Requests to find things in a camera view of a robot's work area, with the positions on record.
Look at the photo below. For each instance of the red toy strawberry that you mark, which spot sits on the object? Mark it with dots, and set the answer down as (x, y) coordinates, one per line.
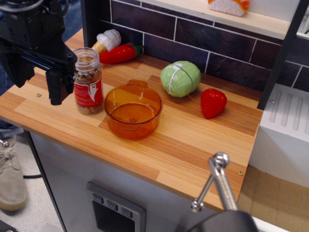
(213, 102)

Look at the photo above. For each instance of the beige suede shoe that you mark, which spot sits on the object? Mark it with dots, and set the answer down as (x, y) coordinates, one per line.
(13, 192)

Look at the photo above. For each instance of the metal clamp screw handle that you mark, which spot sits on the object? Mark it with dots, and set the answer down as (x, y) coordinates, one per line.
(231, 219)

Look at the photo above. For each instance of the toy ice cream cone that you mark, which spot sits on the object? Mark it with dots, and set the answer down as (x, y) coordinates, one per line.
(107, 41)

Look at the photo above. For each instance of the light wooden shelf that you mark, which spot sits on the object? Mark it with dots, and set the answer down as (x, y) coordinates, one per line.
(253, 22)

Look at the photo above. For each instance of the green toy cabbage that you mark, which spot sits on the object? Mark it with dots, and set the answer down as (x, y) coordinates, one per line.
(180, 78)

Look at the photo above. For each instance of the red toy chili pepper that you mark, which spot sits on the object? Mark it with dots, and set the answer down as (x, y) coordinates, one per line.
(121, 53)

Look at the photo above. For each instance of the clear almond jar red label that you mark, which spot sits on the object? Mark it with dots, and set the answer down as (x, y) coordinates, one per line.
(88, 86)

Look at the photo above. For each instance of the orange transparent plastic pot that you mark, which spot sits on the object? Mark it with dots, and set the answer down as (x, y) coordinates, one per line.
(133, 110)

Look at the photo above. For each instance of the white ribbed sink block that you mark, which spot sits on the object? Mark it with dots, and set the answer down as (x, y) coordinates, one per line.
(281, 148)

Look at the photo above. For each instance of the grey oven control panel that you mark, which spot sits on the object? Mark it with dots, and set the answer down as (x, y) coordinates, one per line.
(113, 213)

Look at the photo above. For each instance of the toy salmon sushi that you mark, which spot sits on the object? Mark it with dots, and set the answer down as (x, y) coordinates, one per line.
(233, 7)

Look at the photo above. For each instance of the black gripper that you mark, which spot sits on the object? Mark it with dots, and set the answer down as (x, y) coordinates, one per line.
(31, 36)

